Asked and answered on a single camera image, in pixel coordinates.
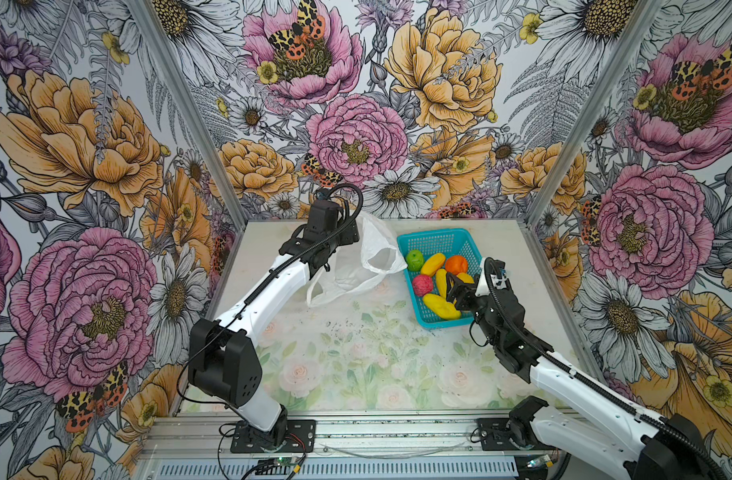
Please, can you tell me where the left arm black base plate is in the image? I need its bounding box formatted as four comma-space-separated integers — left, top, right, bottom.
230, 419, 317, 454

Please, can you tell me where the green toy apple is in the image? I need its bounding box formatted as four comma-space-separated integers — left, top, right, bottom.
405, 249, 425, 272

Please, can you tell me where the yellow orange toy mango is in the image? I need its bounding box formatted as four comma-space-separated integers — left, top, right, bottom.
420, 253, 446, 277

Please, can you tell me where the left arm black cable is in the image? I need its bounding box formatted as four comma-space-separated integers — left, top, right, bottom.
176, 182, 365, 406

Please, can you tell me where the white vented grille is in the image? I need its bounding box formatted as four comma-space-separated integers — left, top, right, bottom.
145, 456, 519, 479

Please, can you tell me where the white plastic bag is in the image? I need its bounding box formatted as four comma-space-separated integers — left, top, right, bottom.
306, 213, 407, 307

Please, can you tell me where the teal plastic basket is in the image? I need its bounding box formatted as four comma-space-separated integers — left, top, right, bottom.
397, 228, 482, 329

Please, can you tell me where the green circuit board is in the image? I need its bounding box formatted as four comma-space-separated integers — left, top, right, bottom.
251, 456, 306, 477

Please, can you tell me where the yellow toy pepper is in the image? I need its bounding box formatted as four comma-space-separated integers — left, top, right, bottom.
457, 272, 475, 284

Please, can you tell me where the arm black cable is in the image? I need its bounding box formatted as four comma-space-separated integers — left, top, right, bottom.
176, 182, 365, 406
482, 256, 712, 480

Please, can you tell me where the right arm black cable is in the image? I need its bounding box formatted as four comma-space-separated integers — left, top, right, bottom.
482, 256, 712, 480

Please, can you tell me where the yellow toy fruit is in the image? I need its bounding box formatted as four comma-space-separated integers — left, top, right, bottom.
422, 293, 461, 321

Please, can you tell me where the aluminium corner post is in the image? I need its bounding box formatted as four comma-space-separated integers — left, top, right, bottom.
129, 1, 246, 232
524, 1, 663, 227

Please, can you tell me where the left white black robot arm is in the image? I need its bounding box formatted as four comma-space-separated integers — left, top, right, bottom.
186, 183, 364, 450

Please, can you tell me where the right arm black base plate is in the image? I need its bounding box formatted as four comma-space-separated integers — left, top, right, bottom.
471, 417, 519, 451

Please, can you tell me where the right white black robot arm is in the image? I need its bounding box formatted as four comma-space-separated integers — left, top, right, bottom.
446, 257, 726, 479

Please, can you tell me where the right aluminium corner post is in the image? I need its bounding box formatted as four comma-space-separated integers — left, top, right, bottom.
524, 1, 663, 227

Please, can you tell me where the pink red toy fruit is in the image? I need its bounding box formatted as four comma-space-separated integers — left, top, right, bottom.
411, 274, 435, 298

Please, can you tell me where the left aluminium corner post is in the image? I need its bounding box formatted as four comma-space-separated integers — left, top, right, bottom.
129, 1, 246, 232

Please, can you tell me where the orange toy fruit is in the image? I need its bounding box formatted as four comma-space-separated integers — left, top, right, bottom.
444, 255, 469, 276

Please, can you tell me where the aluminium front rail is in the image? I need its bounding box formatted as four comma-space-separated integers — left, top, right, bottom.
134, 410, 652, 460

